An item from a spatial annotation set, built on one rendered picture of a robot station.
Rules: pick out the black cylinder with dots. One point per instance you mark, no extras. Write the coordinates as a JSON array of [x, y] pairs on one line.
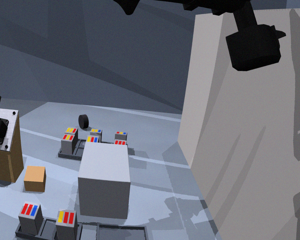
[[83, 121]]

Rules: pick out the grey flat panel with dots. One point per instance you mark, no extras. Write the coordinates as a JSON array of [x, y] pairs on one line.
[[240, 130]]

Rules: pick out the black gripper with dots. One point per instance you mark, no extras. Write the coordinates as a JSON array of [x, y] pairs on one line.
[[253, 46]]

